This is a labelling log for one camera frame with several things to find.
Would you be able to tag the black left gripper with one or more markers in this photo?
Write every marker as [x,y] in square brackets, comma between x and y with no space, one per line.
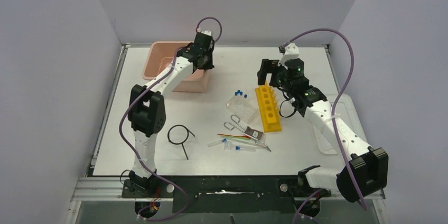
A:
[210,65]

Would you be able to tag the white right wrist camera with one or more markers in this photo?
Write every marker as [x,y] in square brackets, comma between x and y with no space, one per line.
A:
[288,52]

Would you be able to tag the yellow test tube rack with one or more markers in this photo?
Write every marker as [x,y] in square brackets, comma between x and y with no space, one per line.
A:
[268,108]

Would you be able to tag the metal scissors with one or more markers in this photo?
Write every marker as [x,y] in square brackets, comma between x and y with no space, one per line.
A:
[235,124]

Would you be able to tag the small dark sample bag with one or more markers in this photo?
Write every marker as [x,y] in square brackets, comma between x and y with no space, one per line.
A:
[253,133]

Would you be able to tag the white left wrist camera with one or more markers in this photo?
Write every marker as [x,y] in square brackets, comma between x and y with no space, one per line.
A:
[207,32]

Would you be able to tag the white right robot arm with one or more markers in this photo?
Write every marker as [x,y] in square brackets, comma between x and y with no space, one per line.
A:
[365,168]

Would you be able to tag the black wire ring stand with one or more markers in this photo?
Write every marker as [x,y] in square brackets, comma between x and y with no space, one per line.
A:
[178,135]

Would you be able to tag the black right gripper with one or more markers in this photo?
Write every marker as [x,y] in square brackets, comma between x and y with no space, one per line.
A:
[268,67]

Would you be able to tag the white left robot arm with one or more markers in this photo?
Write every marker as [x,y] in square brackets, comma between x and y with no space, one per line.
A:
[146,111]

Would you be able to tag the red green stirring sticks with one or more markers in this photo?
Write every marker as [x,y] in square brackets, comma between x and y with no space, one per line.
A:
[234,136]

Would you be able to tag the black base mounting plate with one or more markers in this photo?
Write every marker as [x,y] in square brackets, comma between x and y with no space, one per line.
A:
[223,194]

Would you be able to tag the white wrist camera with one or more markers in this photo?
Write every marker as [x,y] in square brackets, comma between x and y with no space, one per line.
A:
[207,32]
[288,52]

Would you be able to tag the clear plastic tube box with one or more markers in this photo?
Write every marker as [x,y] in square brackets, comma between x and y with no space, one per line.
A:
[242,107]

